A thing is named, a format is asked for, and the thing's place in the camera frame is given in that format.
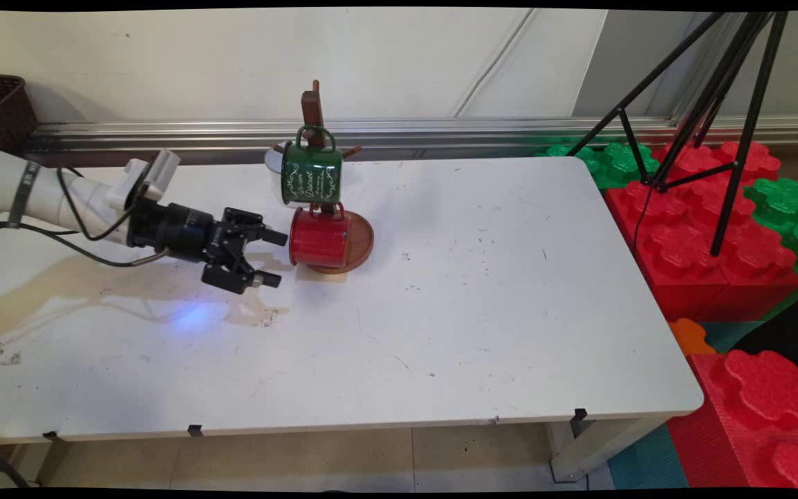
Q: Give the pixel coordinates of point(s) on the teal foam mat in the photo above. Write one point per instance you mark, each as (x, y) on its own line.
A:
(648, 461)

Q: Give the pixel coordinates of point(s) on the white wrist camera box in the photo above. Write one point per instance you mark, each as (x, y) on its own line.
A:
(153, 173)

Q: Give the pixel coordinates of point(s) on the green foam block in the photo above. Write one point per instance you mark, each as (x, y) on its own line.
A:
(614, 163)
(790, 208)

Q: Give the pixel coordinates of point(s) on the large red foam block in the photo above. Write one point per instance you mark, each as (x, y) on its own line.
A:
(704, 263)

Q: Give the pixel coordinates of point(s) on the aluminium window rail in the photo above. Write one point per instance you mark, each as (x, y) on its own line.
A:
(482, 132)

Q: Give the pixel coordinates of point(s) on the orange foam block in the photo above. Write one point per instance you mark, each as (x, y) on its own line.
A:
(688, 336)

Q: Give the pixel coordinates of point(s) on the black table edge clip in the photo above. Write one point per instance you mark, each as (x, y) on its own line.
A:
(51, 436)
(195, 430)
(580, 414)

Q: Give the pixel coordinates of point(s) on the white table leg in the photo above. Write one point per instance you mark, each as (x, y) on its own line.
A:
(586, 450)

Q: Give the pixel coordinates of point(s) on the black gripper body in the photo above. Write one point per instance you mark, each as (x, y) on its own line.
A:
(188, 232)

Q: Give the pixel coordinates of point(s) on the brown wicker basket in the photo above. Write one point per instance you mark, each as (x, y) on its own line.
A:
(1, 111)

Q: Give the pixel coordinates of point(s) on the red enamel mug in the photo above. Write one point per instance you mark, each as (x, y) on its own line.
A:
(317, 241)

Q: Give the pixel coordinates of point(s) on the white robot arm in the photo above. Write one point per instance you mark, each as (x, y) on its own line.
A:
(32, 194)

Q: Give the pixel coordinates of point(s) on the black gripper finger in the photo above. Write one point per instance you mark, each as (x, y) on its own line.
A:
(250, 227)
(233, 276)

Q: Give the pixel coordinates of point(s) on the black tripod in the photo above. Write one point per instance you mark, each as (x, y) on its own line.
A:
(735, 166)

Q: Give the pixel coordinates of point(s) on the green enamel mug white lettering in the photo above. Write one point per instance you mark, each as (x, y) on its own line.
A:
(310, 174)

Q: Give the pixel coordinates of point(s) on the wooden mug tree stand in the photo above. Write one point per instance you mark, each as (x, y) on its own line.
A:
(361, 242)

